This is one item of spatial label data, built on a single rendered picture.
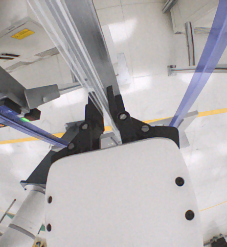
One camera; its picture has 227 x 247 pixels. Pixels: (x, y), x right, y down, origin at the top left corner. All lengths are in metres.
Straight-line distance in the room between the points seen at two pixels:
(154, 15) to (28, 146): 1.84
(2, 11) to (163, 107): 1.18
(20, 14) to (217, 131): 1.78
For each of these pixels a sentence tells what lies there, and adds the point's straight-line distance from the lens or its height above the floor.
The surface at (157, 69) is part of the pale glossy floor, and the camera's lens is 1.05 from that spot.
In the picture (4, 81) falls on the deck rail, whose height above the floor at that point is 0.77.
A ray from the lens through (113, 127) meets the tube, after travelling 0.17.
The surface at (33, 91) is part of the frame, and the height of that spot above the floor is 0.73.
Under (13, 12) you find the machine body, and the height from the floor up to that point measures 0.62.
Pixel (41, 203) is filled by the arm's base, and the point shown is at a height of 0.76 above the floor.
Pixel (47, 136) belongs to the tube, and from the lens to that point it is 0.20.
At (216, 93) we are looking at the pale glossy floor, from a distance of 1.41.
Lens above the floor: 0.99
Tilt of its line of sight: 68 degrees down
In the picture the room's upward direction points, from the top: 176 degrees counter-clockwise
